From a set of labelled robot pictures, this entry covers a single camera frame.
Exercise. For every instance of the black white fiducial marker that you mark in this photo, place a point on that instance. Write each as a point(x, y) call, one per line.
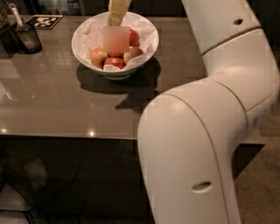
point(44, 22)

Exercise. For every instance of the white paper bowl liner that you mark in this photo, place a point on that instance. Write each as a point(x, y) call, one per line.
point(90, 38)

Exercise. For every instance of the yellow-red apple right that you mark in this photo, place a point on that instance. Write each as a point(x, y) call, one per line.
point(131, 53)

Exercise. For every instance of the red apple front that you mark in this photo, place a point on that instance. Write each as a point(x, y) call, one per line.
point(114, 61)

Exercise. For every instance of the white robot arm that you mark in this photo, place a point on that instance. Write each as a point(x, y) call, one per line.
point(187, 136)

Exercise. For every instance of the white ceramic bowl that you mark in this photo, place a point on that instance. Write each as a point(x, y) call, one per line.
point(116, 73)

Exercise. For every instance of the yellow-red apple left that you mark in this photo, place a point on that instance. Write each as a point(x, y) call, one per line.
point(98, 56)

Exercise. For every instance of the black scoop with white handle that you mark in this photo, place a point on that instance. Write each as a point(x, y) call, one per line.
point(26, 35)

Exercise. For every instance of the yellow-red apple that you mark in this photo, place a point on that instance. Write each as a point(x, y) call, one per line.
point(131, 53)
point(98, 56)

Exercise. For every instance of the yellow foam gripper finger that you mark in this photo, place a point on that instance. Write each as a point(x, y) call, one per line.
point(116, 11)

